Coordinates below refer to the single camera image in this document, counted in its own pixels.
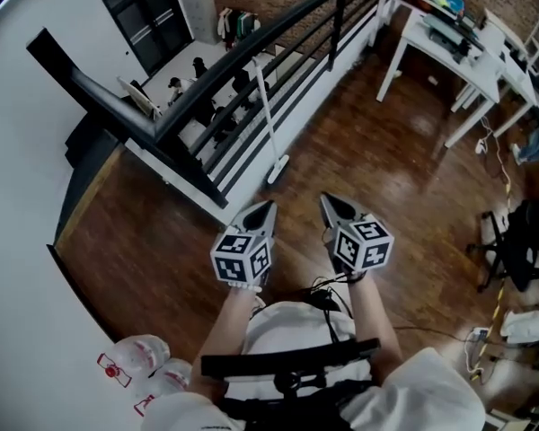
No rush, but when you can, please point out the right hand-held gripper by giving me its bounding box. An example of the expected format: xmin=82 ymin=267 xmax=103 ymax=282
xmin=319 ymin=192 xmax=396 ymax=281

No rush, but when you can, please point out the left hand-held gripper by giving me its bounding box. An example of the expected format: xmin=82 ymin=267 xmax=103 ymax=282
xmin=209 ymin=199 xmax=278 ymax=287

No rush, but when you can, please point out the person's right forearm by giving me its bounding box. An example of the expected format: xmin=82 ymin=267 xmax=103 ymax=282
xmin=346 ymin=278 xmax=403 ymax=372

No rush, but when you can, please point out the person's left forearm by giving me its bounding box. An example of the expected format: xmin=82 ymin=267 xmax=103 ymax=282
xmin=197 ymin=287 xmax=258 ymax=376

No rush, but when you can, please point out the black metal railing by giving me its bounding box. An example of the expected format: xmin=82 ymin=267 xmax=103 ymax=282
xmin=25 ymin=0 xmax=387 ymax=210

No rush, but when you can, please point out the person's white shirt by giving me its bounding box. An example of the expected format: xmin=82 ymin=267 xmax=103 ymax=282
xmin=138 ymin=301 xmax=486 ymax=431

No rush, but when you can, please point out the black chest harness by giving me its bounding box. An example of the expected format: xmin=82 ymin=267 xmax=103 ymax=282
xmin=200 ymin=338 xmax=383 ymax=431

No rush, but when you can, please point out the white easel board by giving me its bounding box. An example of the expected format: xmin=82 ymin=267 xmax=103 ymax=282
xmin=116 ymin=76 xmax=163 ymax=119

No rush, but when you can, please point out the black staircase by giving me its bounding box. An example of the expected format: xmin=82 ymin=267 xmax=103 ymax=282
xmin=64 ymin=110 xmax=128 ymax=166

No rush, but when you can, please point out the yellow black striped tape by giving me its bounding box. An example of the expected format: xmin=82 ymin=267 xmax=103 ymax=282
xmin=469 ymin=181 xmax=514 ymax=382

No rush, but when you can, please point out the clothes rack with garments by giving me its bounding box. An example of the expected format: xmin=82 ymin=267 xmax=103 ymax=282
xmin=215 ymin=5 xmax=262 ymax=53

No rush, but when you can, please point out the white shelf table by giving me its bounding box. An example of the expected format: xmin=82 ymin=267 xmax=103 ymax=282
xmin=368 ymin=0 xmax=482 ymax=51

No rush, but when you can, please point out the grey printer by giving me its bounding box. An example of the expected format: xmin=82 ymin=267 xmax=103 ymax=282
xmin=421 ymin=12 xmax=473 ymax=56

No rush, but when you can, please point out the grey filing cabinet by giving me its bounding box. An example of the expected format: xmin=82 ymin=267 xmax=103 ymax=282
xmin=181 ymin=0 xmax=216 ymax=47

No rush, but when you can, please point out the white fabric heap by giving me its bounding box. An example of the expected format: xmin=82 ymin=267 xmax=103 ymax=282
xmin=501 ymin=308 xmax=539 ymax=346

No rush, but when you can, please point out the black double door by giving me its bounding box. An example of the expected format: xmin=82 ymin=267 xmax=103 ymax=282
xmin=101 ymin=0 xmax=195 ymax=78

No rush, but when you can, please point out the blue plastic box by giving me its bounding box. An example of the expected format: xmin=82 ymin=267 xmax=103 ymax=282
xmin=433 ymin=0 xmax=466 ymax=17

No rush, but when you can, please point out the black steel column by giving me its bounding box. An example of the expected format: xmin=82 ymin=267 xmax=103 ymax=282
xmin=25 ymin=27 xmax=80 ymax=89

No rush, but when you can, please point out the black cable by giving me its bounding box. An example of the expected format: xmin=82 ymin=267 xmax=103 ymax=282
xmin=296 ymin=274 xmax=367 ymax=344

